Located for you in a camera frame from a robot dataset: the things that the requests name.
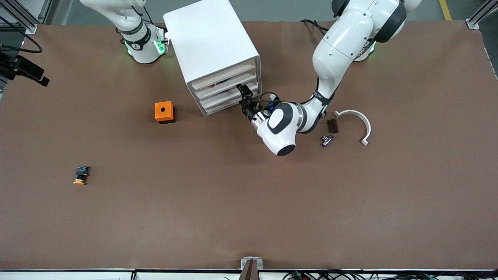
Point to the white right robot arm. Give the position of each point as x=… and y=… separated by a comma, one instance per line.
x=144, y=50

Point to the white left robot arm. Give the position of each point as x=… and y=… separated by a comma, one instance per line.
x=338, y=42

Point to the white drawer cabinet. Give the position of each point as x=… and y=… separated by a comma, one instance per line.
x=210, y=39

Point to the silver metal connector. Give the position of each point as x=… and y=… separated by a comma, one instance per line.
x=327, y=140

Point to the aluminium frame profile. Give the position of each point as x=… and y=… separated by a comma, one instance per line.
x=476, y=21
x=27, y=17

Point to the yellow emergency stop button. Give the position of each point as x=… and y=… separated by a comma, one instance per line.
x=81, y=175

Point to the orange box with hole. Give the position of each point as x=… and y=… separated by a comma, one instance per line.
x=163, y=112

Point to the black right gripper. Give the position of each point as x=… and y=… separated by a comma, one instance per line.
x=5, y=64

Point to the grey metal bracket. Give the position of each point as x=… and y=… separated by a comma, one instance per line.
x=252, y=262

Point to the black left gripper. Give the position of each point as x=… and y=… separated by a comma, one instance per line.
x=249, y=110

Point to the brown terminal block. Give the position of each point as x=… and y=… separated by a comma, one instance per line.
x=332, y=126

